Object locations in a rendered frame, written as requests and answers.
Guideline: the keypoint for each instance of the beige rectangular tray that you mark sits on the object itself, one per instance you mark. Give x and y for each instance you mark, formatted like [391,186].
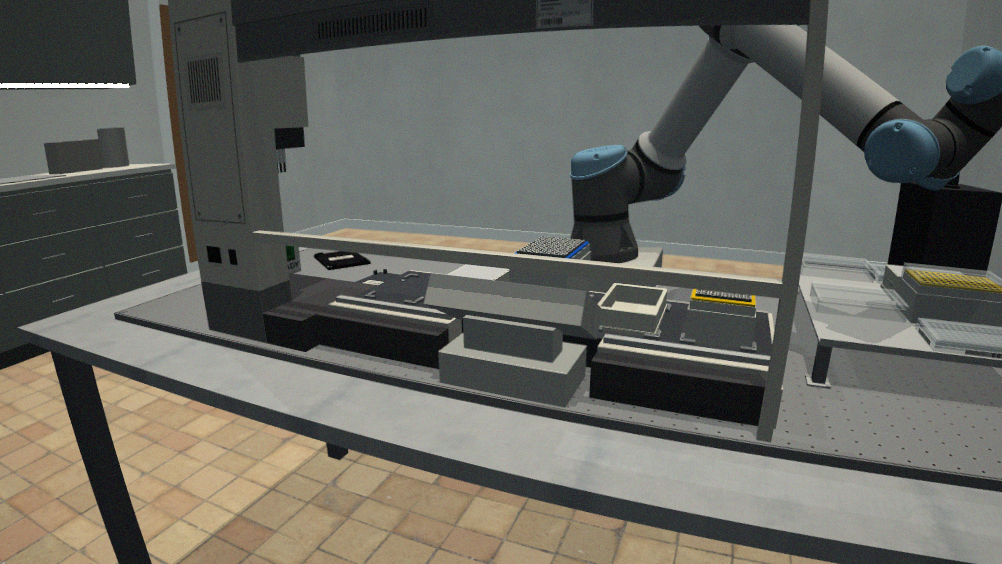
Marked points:
[633,309]

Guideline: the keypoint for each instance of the blue tip rack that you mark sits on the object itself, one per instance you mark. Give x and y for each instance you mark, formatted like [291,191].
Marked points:
[549,280]

